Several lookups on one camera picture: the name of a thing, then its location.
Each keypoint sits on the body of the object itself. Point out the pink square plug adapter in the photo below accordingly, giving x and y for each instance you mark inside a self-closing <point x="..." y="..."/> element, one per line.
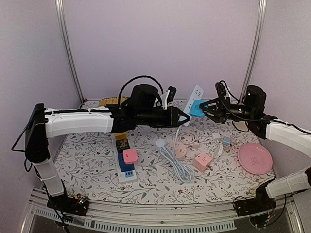
<point x="130" y="156"/>

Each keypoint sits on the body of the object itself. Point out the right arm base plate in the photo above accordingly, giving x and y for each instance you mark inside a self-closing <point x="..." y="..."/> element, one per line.
<point x="248" y="206"/>

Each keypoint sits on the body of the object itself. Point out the pink plate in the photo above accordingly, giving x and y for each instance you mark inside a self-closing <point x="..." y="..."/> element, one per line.
<point x="255" y="158"/>

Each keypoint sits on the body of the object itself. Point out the yellow woven mat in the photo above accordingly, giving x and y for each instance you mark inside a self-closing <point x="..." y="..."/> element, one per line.
<point x="112" y="101"/>

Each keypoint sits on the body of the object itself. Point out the left aluminium frame post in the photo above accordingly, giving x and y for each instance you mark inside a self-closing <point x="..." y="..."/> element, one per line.
<point x="69" y="55"/>

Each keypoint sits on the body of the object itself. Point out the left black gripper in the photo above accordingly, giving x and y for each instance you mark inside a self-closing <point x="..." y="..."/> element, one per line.
<point x="173" y="118"/>

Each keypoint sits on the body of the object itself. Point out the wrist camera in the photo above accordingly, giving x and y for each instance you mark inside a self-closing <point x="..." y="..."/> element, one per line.
<point x="144" y="96"/>
<point x="253" y="95"/>

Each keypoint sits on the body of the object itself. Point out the yellow cube adapter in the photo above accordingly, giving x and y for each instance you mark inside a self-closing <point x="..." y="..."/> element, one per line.
<point x="120" y="136"/>

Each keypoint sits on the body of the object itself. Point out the dark blue cube adapter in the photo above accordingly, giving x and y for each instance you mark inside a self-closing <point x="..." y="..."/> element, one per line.
<point x="123" y="166"/>

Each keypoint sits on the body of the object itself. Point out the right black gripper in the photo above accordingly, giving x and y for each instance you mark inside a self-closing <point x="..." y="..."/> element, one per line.
<point x="224" y="108"/>

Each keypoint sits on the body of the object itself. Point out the small light blue plug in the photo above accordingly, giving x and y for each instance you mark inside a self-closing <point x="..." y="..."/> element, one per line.
<point x="226" y="141"/>

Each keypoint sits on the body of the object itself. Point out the white plug adapter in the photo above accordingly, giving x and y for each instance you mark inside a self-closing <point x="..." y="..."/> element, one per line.
<point x="218" y="151"/>

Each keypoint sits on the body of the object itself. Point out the pink cube socket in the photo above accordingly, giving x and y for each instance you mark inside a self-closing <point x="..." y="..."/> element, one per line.
<point x="201" y="161"/>

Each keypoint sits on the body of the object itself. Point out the green patterned cube adapter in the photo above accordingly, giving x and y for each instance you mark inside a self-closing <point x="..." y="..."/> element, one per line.
<point x="122" y="144"/>

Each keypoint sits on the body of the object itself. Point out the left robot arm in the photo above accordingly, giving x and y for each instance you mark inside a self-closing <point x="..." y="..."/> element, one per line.
<point x="49" y="123"/>

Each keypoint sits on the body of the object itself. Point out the white long power strip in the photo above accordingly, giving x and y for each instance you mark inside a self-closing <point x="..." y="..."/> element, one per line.
<point x="123" y="177"/>

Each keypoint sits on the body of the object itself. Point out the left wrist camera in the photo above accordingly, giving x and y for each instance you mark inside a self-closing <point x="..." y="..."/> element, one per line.
<point x="144" y="96"/>

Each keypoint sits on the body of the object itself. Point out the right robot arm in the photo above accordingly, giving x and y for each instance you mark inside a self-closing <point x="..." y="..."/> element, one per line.
<point x="270" y="128"/>

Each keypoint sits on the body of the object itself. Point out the cyan square plug adapter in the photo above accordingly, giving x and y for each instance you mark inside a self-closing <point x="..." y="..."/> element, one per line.
<point x="196" y="111"/>

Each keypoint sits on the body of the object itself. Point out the right aluminium frame post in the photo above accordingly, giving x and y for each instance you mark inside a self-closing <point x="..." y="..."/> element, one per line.
<point x="255" y="46"/>

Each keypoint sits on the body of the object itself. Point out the aluminium frame post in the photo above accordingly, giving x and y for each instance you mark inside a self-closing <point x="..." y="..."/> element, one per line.
<point x="69" y="55"/>
<point x="255" y="46"/>

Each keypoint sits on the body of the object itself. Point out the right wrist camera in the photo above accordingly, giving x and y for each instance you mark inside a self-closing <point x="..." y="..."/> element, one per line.
<point x="253" y="95"/>

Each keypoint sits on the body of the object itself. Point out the front aluminium rail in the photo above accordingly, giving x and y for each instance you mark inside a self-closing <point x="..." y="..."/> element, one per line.
<point x="110" y="217"/>

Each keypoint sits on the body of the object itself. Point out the light blue power strip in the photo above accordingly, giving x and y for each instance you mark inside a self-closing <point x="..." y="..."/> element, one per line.
<point x="182" y="171"/>

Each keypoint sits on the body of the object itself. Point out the pink round socket base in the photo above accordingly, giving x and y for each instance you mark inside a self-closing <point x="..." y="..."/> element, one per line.
<point x="180" y="150"/>

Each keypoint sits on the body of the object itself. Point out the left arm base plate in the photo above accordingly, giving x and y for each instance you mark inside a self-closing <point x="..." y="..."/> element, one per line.
<point x="76" y="205"/>

